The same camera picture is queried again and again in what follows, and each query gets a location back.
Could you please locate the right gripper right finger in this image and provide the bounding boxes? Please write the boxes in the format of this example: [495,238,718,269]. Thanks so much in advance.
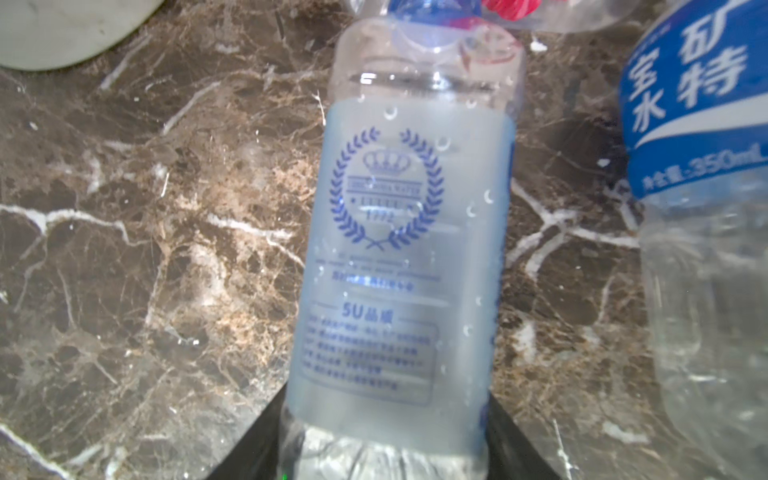
[485,394,561,480]

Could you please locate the blue label bottle white cap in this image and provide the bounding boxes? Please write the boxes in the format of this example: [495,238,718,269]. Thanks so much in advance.
[619,0,767,479]

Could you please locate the white plastic waste bin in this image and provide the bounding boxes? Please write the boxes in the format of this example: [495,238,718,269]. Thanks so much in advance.
[1,0,163,71]

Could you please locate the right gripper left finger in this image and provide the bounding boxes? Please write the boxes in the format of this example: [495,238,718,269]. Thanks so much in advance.
[206,384,287,480]

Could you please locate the soda water bottle blue cap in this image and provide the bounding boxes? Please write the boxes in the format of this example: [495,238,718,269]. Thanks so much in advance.
[277,1,525,479]

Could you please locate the Fiji bottle blue cap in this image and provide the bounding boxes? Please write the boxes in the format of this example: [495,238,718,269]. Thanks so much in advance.
[342,0,639,33]

